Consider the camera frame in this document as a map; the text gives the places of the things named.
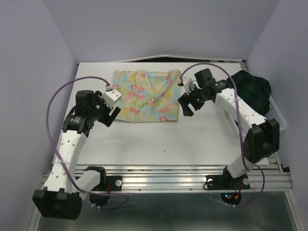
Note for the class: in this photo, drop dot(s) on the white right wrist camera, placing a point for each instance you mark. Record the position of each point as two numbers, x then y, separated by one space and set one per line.
187 83

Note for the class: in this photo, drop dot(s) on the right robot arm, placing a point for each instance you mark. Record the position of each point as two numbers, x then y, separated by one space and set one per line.
259 136

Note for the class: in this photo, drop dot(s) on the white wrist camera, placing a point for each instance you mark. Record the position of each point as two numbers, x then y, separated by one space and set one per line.
111 97
187 83

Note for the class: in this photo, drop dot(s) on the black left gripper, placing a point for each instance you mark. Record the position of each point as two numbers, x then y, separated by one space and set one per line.
107 119

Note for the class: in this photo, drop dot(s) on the pastel floral skirt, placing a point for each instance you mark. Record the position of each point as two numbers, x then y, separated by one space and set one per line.
147 96

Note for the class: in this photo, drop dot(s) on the aluminium mounting rail frame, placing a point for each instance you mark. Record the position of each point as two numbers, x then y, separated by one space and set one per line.
165 164

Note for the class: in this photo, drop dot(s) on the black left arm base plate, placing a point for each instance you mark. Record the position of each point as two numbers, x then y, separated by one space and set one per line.
112 184

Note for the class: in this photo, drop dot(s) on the white plastic basket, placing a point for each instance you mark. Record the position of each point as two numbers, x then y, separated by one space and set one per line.
274 113

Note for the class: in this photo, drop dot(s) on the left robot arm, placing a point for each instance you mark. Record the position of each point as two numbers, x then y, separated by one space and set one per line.
61 195

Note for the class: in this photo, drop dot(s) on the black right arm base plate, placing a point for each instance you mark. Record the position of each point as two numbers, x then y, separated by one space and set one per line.
231 189

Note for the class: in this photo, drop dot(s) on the dark green plaid skirt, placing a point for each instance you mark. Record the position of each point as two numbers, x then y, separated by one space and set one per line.
255 91

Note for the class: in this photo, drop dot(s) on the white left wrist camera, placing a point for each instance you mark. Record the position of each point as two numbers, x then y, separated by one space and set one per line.
111 97

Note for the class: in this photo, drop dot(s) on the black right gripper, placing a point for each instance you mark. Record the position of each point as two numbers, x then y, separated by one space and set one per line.
185 100

